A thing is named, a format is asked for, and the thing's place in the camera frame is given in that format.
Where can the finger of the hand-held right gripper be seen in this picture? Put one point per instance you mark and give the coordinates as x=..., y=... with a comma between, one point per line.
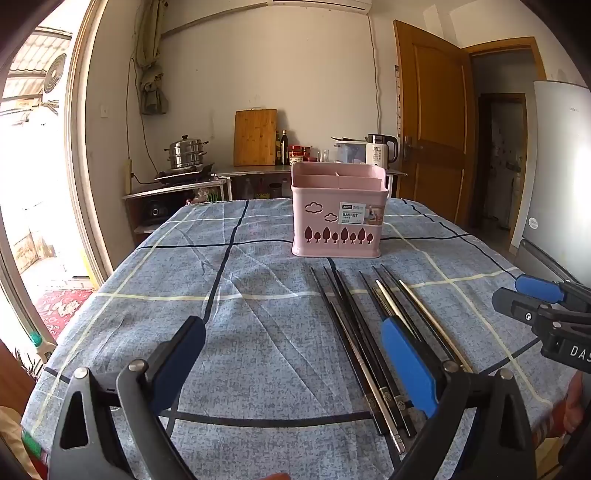
x=538, y=288
x=512, y=304

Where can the bunch of dark chopsticks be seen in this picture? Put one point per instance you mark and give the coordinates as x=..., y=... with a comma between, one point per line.
x=358, y=323

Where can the wooden cutting board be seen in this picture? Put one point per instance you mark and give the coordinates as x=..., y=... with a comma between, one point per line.
x=255, y=138

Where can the clear plastic bottle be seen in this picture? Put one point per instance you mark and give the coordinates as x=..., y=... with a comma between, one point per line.
x=248, y=189

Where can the red patterned rug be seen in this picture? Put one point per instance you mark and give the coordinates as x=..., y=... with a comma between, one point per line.
x=64, y=314

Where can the brown wooden door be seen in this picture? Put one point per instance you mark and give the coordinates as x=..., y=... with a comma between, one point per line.
x=438, y=124

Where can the dark oil bottle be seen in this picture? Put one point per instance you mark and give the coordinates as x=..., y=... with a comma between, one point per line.
x=284, y=150

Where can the white side shelf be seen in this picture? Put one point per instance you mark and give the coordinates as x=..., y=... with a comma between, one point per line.
x=152, y=189

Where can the outdoor air conditioner unit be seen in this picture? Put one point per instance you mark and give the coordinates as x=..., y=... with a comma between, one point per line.
x=54, y=74

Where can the steel kitchen table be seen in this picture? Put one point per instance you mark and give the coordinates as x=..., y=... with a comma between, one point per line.
x=258, y=170

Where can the tied beige curtain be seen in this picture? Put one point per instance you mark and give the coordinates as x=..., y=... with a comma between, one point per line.
x=150, y=69

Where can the beige power strip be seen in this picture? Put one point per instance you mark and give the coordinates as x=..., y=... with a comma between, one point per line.
x=129, y=177

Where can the black blender base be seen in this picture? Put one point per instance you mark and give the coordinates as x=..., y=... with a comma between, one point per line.
x=157, y=210

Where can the white electric kettle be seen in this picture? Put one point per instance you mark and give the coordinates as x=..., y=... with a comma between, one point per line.
x=381, y=154

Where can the white air conditioner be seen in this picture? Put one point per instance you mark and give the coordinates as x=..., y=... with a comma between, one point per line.
x=323, y=4

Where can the blue plaid tablecloth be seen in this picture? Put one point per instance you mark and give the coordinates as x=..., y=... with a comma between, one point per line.
x=258, y=350

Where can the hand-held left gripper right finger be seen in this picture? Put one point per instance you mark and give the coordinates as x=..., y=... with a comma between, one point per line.
x=406, y=364

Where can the steel steamer pot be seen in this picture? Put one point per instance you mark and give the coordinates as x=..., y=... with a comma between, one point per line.
x=185, y=154

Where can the black induction cooktop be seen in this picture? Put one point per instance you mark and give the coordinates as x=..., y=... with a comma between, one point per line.
x=184, y=174

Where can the green glass bottle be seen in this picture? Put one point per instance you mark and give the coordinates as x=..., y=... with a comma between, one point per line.
x=278, y=152

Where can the clear drinking glass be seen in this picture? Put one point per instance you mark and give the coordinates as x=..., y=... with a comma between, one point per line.
x=324, y=156

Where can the grey refrigerator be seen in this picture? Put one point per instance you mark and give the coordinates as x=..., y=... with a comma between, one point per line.
x=561, y=184

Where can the wooden door frame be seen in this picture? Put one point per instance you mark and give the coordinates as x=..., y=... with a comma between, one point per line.
x=505, y=44

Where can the clear plastic pitcher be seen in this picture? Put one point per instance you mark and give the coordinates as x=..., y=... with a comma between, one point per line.
x=350, y=152

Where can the white sliding door frame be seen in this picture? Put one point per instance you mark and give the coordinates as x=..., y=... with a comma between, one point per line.
x=90, y=184

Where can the beige wooden chopstick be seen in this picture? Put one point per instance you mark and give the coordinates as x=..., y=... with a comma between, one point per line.
x=392, y=307
x=436, y=330

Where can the pink utensil basket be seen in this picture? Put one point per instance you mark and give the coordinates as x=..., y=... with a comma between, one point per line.
x=332, y=217

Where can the person's right hand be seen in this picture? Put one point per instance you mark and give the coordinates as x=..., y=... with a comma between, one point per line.
x=575, y=401

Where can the red lid sauce jar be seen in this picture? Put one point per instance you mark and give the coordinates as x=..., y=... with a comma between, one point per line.
x=295, y=156

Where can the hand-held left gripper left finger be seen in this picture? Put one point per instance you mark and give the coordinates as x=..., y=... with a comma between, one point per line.
x=184, y=355

